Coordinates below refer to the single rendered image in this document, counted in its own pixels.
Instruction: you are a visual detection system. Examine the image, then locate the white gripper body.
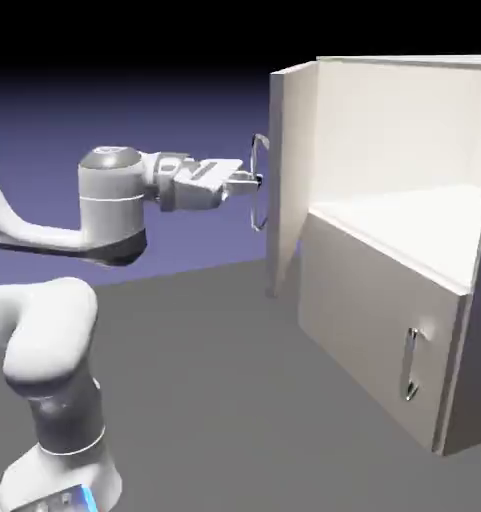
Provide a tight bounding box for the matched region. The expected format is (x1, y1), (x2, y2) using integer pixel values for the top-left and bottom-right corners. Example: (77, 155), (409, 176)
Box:
(172, 158), (245, 210)

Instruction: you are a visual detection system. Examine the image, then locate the curved silver door handle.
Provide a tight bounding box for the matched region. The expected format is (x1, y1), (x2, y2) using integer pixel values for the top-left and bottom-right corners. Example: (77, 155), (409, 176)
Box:
(399, 327), (424, 402)
(248, 133), (272, 232)

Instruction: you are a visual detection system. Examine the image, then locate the white cabinet door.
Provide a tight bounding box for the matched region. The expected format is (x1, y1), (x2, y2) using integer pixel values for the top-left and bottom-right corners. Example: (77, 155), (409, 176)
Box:
(264, 60), (318, 298)
(296, 211), (467, 454)

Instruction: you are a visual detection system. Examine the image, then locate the white cabinet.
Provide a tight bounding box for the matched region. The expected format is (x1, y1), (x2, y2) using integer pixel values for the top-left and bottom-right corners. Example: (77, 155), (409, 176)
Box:
(296, 55), (481, 457)

